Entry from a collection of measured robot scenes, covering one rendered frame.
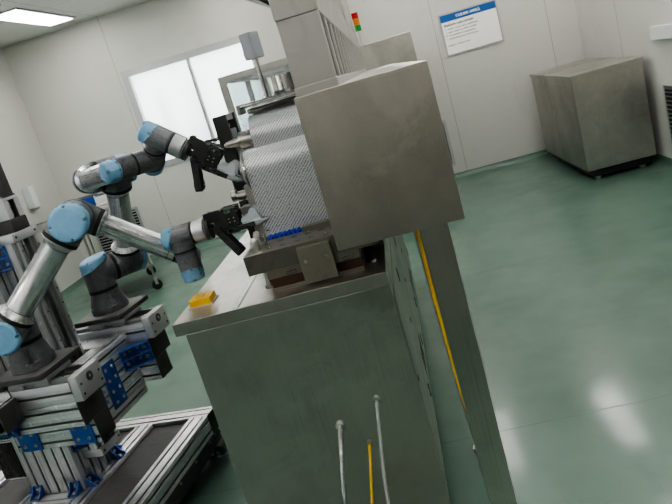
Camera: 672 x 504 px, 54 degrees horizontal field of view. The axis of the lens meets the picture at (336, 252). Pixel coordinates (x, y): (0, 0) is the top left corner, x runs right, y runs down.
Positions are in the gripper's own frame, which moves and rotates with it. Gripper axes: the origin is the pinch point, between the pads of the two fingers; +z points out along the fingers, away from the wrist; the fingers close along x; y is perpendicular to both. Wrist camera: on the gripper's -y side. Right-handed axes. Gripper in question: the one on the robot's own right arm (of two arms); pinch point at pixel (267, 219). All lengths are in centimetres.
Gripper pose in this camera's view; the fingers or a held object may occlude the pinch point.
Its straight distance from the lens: 216.3
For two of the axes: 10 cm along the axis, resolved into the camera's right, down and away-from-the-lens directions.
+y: -2.7, -9.3, -2.4
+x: 0.6, -2.7, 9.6
